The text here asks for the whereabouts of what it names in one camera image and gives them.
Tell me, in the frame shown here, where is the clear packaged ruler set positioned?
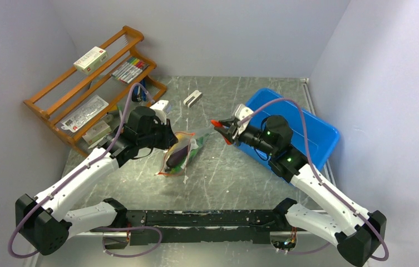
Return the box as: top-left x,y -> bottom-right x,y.
61,95 -> 109,133

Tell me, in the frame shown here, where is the green chili pepper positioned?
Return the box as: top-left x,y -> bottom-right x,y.
165,133 -> 209,175

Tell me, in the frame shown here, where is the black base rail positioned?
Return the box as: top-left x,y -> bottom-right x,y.
90,209 -> 306,248

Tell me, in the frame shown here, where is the red chili pepper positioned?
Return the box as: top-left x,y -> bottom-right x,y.
210,120 -> 232,145

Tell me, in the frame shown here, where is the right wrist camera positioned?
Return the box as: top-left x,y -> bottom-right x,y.
232,103 -> 254,139

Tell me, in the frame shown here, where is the white plastic clip block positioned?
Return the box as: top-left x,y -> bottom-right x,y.
183,90 -> 203,108

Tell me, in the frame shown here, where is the clear zip top bag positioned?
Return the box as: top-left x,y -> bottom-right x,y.
156,127 -> 213,177

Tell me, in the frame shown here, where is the blue plastic bin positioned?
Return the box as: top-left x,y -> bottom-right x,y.
239,88 -> 340,170

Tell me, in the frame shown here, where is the blue black stapler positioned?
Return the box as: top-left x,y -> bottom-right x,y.
131,86 -> 147,103

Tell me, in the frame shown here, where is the green staple box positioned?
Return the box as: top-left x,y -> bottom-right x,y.
82,121 -> 111,145

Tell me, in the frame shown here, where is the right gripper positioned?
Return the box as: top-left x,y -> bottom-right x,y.
215,118 -> 277,156

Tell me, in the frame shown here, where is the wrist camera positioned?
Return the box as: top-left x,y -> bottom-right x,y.
150,100 -> 171,124
232,103 -> 254,139

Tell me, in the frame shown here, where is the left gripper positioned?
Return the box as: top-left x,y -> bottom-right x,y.
138,117 -> 178,149

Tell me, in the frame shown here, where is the pack of colour markers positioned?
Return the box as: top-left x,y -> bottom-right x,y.
111,56 -> 148,84

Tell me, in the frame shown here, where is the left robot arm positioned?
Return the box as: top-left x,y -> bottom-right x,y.
13,101 -> 177,255

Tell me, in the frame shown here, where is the wooden shelf rack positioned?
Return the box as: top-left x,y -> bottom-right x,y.
23,26 -> 167,156

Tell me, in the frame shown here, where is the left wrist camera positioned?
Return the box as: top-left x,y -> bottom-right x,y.
150,100 -> 171,124

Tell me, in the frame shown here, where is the yellow banana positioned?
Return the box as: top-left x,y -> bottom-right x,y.
175,132 -> 189,144

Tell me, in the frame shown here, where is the purple eggplant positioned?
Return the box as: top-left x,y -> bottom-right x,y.
164,142 -> 189,169

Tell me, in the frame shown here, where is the white staple box on top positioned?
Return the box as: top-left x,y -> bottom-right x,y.
73,46 -> 108,75

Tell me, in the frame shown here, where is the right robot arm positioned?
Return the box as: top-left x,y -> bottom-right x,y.
211,115 -> 387,266

